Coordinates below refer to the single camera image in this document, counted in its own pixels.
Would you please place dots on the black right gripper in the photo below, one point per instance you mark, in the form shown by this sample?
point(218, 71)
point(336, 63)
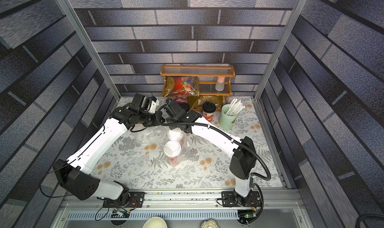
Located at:
point(182, 126)

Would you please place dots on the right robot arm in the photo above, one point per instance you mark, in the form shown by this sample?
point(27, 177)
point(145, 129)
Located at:
point(241, 151)

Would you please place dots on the patterned round object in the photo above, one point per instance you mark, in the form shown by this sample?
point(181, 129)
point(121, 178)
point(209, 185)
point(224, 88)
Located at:
point(210, 224)

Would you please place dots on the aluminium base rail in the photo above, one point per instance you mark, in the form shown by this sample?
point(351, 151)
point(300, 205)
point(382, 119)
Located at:
point(276, 205)

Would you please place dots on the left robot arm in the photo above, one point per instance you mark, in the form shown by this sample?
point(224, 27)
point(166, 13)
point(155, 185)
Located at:
point(74, 174)

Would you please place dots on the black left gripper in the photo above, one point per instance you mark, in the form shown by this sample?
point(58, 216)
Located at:
point(159, 121)

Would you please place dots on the red floral milk tea cup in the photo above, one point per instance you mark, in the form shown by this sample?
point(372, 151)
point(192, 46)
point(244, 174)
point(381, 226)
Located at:
point(176, 135)

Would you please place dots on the wooden shelf rack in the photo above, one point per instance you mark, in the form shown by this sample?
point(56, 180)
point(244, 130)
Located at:
point(207, 78)

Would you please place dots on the gold fruit snack bag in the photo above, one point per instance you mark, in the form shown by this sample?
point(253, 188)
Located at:
point(197, 102)

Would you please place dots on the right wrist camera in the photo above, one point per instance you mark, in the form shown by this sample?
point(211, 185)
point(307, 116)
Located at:
point(175, 111)

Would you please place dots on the white round bowl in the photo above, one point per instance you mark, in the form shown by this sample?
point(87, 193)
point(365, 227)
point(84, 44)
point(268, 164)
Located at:
point(155, 222)

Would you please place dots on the pink snack packet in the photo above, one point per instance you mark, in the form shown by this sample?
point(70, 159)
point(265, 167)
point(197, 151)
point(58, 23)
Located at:
point(181, 99)

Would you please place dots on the translucent plastic carrier bag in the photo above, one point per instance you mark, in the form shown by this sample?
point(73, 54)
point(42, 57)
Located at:
point(159, 136)

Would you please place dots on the pink capped white bottle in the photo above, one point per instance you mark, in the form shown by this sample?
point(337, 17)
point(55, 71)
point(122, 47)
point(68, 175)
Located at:
point(220, 83)

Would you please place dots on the red snack bag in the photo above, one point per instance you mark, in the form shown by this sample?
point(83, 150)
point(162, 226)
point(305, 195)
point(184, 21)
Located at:
point(186, 86)

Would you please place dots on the green plastic straw cup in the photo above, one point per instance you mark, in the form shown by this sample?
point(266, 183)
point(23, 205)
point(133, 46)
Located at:
point(227, 122)

